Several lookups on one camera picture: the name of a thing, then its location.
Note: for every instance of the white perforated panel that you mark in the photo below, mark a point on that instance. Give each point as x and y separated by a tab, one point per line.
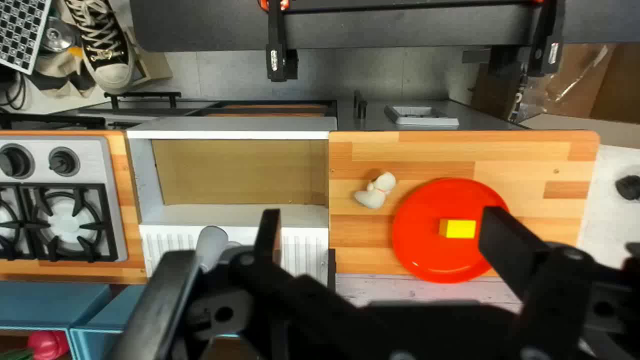
20	31

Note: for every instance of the white flat tray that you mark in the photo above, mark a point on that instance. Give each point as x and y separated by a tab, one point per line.
421	115

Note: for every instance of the black stove knob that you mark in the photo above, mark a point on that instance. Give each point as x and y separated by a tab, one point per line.
15	161
65	161

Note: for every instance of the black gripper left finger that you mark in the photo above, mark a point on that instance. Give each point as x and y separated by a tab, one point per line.
269	232

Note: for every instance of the grey toy faucet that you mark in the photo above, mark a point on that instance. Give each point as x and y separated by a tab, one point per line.
212	245

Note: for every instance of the red toy radish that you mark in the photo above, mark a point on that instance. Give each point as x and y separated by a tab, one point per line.
49	344

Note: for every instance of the brown cardboard box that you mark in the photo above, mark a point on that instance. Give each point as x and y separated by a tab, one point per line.
601	80

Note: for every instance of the blue planter bin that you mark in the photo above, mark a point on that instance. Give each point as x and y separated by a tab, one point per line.
40	304
107	320

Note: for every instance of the white toy sink basin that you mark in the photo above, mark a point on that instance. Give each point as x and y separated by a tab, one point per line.
233	172

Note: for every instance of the white toy mushroom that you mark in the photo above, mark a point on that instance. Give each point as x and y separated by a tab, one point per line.
375	191

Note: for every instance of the grey canvas sneaker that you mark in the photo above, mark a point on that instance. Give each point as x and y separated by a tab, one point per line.
104	46

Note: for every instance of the red round plate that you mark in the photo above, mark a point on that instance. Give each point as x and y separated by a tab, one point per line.
427	232

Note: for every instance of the grey toy stove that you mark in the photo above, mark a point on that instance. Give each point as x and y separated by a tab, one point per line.
61	221

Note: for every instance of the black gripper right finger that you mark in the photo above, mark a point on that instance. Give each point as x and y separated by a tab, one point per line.
512	247

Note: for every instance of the yellow toy block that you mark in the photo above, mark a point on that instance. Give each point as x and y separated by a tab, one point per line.
458	229

